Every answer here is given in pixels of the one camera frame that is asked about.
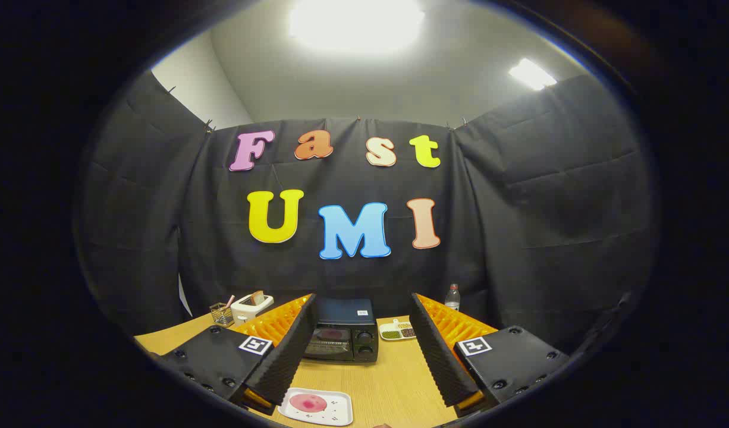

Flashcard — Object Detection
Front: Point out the black toaster oven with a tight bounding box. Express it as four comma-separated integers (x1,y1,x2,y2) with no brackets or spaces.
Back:
303,297,379,364

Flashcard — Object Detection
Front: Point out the glass toaster oven door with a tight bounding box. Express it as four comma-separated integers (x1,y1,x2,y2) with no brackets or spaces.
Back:
305,326,356,361

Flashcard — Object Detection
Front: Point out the small ceiling light panel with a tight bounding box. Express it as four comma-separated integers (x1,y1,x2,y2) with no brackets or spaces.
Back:
508,58,558,91

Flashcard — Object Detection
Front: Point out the white divided dish with beans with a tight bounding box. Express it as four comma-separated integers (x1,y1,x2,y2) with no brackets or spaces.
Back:
379,319,417,342

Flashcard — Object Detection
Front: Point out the large ceiling light panel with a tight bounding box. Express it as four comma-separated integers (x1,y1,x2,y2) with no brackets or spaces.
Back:
288,0,426,55

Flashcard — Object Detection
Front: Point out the white rectangular plate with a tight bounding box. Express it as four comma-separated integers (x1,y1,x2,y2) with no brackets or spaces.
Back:
278,388,354,427

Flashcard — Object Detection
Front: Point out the white pop-up toaster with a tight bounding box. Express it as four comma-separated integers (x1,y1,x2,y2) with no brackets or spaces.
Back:
230,293,275,326

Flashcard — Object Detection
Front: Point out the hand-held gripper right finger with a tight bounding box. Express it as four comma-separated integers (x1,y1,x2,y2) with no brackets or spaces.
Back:
409,291,570,418

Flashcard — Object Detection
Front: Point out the pink ham slice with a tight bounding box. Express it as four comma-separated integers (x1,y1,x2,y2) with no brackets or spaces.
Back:
288,393,328,414

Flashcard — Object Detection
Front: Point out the wire mesh holder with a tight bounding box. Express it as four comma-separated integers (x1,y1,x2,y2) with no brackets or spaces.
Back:
209,303,234,328

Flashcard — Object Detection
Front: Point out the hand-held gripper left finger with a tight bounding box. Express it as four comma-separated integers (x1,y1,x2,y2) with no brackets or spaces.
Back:
156,292,319,417

